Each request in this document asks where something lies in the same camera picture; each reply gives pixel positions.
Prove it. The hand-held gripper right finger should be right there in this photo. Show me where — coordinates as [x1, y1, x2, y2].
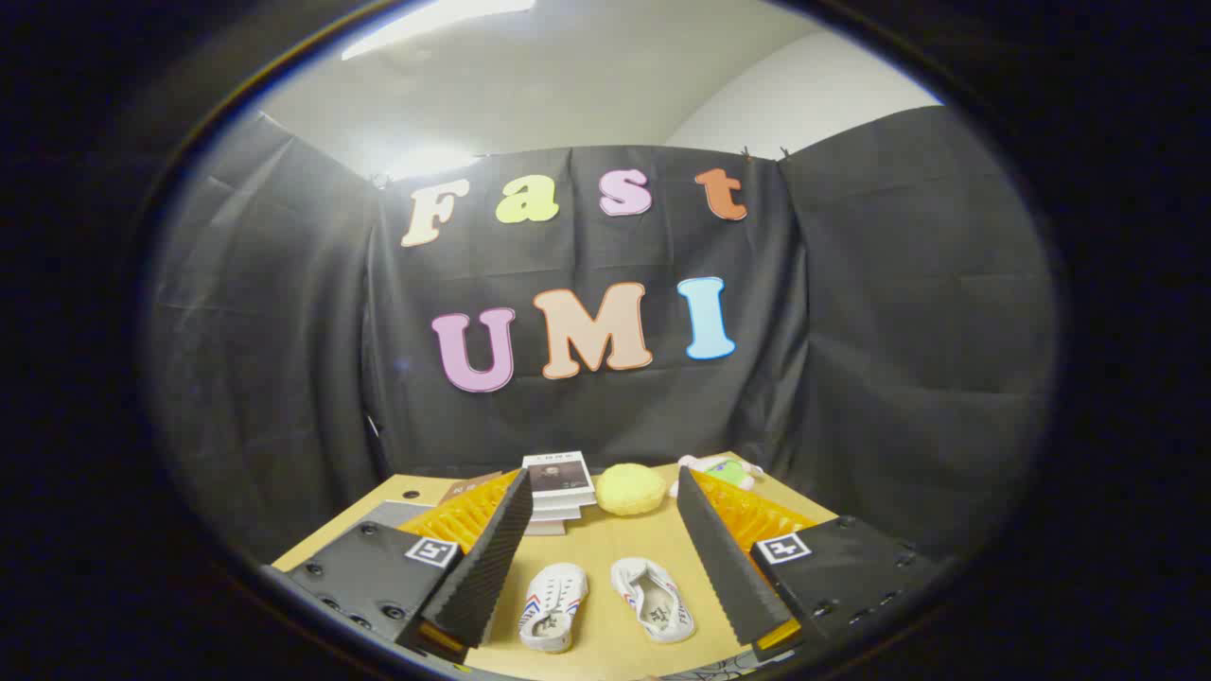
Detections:
[676, 465, 947, 663]

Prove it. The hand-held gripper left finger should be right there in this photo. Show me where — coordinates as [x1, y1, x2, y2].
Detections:
[260, 466, 535, 665]

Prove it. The white canvas shoe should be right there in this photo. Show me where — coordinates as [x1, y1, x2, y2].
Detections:
[610, 556, 696, 644]
[518, 563, 589, 654]

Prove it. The grey fabric storage box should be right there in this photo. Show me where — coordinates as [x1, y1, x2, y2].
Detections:
[355, 499, 436, 533]

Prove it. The brown cover book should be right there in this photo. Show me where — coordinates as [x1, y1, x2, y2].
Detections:
[440, 471, 502, 504]

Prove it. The pink and green plush toy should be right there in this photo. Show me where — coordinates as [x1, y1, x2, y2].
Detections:
[670, 455, 763, 498]

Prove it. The white book with portrait cover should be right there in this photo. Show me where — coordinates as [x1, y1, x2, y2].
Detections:
[522, 451, 597, 512]

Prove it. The yellow round plush bun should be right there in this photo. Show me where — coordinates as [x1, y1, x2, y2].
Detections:
[595, 463, 668, 516]

